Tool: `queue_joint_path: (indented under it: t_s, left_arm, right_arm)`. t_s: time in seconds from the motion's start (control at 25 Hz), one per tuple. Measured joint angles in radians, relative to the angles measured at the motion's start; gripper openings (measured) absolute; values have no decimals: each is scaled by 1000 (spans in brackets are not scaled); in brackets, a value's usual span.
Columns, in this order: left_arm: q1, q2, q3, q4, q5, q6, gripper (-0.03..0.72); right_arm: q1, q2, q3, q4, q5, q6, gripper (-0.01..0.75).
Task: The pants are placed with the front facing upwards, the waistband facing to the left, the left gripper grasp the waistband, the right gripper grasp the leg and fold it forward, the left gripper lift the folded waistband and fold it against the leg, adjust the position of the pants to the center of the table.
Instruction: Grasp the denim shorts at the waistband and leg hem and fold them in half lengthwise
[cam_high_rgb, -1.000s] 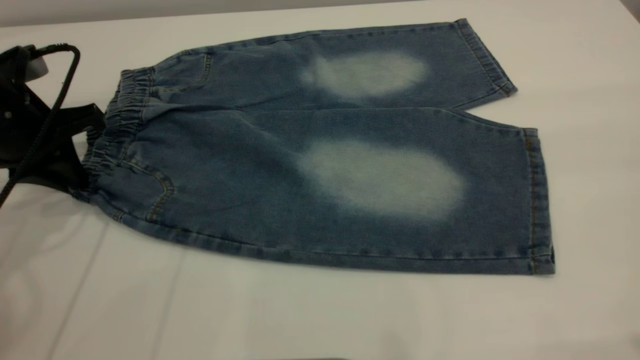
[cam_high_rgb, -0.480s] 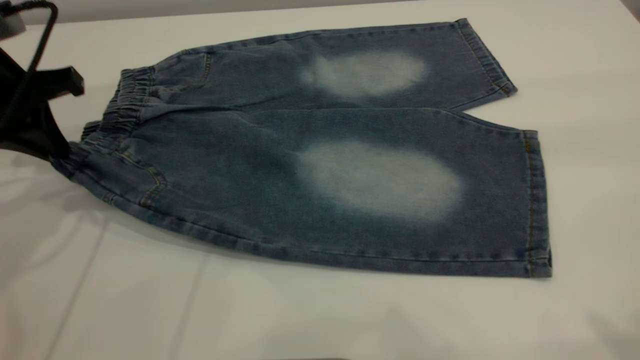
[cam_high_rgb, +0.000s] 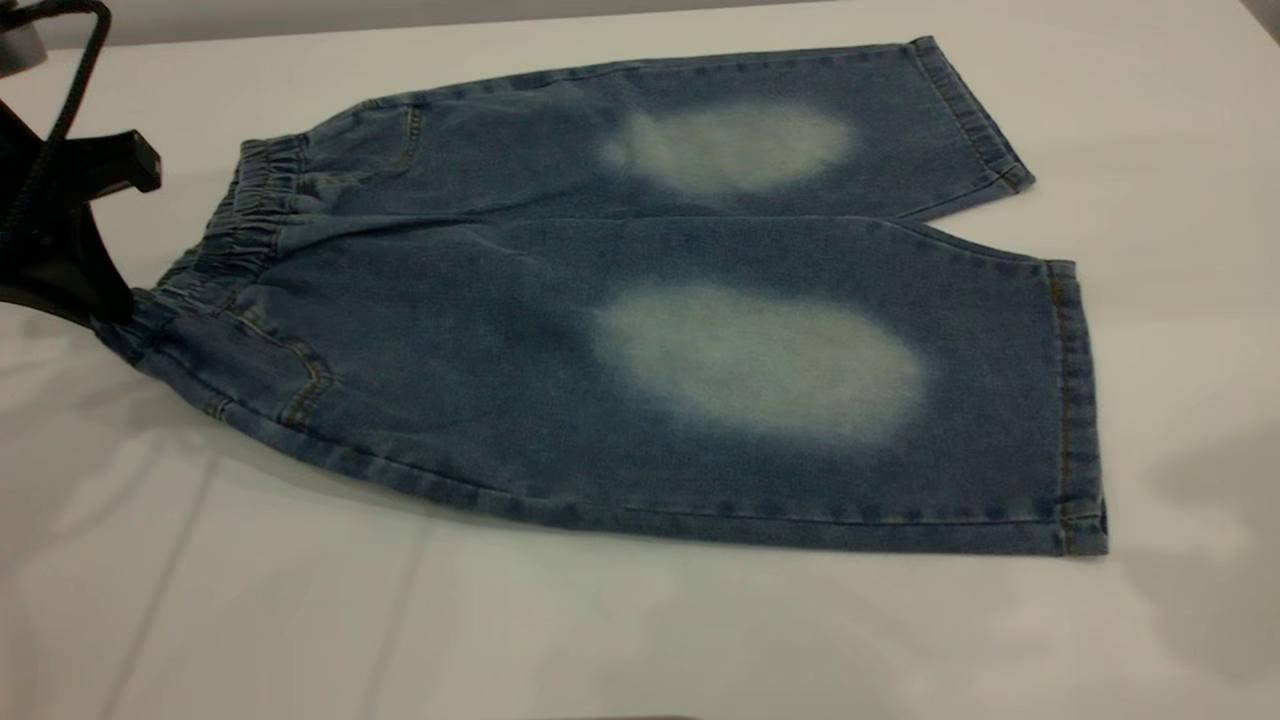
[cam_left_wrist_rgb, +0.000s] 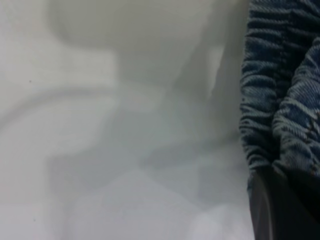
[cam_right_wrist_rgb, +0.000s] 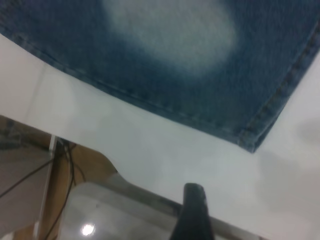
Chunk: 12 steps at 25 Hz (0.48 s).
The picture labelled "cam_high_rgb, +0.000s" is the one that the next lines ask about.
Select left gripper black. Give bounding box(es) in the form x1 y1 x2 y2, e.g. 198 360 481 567
0 98 163 327

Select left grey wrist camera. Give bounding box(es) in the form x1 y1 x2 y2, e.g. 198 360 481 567
0 18 48 73

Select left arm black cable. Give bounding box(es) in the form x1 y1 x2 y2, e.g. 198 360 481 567
0 0 112 241

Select blue denim pants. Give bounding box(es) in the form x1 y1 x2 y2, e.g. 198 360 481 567
95 37 1109 557

